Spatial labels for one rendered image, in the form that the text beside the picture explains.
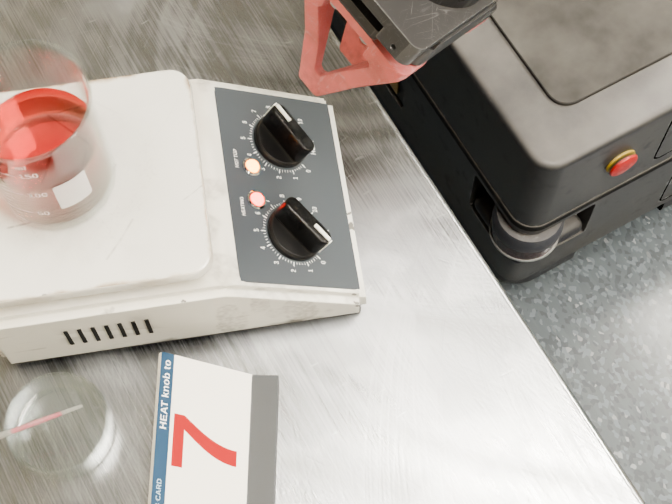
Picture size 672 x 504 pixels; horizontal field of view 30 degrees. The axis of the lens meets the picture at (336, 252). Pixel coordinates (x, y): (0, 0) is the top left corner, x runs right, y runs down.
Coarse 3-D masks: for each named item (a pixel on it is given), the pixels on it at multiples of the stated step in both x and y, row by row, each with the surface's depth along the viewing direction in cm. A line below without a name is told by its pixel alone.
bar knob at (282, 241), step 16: (288, 208) 65; (304, 208) 66; (272, 224) 66; (288, 224) 66; (304, 224) 66; (320, 224) 66; (272, 240) 66; (288, 240) 66; (304, 240) 66; (320, 240) 66; (288, 256) 66; (304, 256) 66
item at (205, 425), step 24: (192, 384) 66; (216, 384) 67; (240, 384) 68; (192, 408) 65; (216, 408) 66; (240, 408) 67; (192, 432) 65; (216, 432) 66; (240, 432) 67; (168, 456) 64; (192, 456) 64; (216, 456) 65; (168, 480) 63; (192, 480) 64; (216, 480) 65
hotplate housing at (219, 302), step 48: (288, 96) 71; (336, 144) 72; (144, 288) 64; (192, 288) 64; (240, 288) 64; (288, 288) 65; (0, 336) 64; (48, 336) 65; (96, 336) 66; (144, 336) 67; (192, 336) 68
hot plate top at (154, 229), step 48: (96, 96) 66; (144, 96) 66; (192, 96) 66; (144, 144) 65; (192, 144) 65; (144, 192) 64; (192, 192) 64; (0, 240) 63; (48, 240) 63; (96, 240) 63; (144, 240) 63; (192, 240) 63; (0, 288) 62; (48, 288) 62; (96, 288) 62
